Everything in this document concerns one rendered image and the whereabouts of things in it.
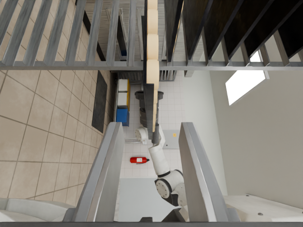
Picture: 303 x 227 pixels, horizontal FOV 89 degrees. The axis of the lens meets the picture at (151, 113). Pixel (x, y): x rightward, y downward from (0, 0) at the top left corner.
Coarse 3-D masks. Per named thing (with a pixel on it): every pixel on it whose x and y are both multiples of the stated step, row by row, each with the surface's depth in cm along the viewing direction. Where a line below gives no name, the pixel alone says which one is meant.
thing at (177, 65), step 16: (0, 64) 70; (16, 64) 70; (64, 64) 70; (80, 64) 70; (96, 64) 70; (160, 64) 71; (176, 64) 71; (224, 64) 71; (240, 64) 71; (256, 64) 71; (272, 64) 71
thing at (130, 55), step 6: (132, 0) 84; (132, 6) 82; (132, 12) 81; (132, 18) 79; (132, 24) 78; (132, 30) 77; (132, 36) 75; (132, 42) 74; (132, 48) 73; (132, 54) 72; (132, 60) 71; (132, 66) 70
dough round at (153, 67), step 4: (148, 60) 24; (152, 60) 24; (156, 60) 24; (148, 64) 24; (152, 64) 24; (156, 64) 24; (148, 68) 23; (152, 68) 23; (156, 68) 23; (148, 72) 23; (152, 72) 23; (156, 72) 23; (148, 76) 24; (152, 76) 24; (156, 76) 24; (148, 80) 24; (152, 80) 24; (156, 80) 24; (156, 84) 24; (156, 88) 25
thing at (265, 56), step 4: (264, 44) 75; (260, 48) 74; (264, 48) 71; (264, 52) 71; (264, 56) 71; (268, 56) 72; (264, 60) 71; (268, 60) 69; (264, 64) 71; (268, 64) 71
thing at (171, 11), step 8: (168, 0) 67; (176, 0) 47; (168, 8) 67; (176, 8) 47; (168, 16) 67; (176, 16) 49; (168, 24) 67; (176, 24) 52; (168, 32) 67; (176, 32) 55; (168, 40) 67; (168, 48) 67; (168, 56) 67
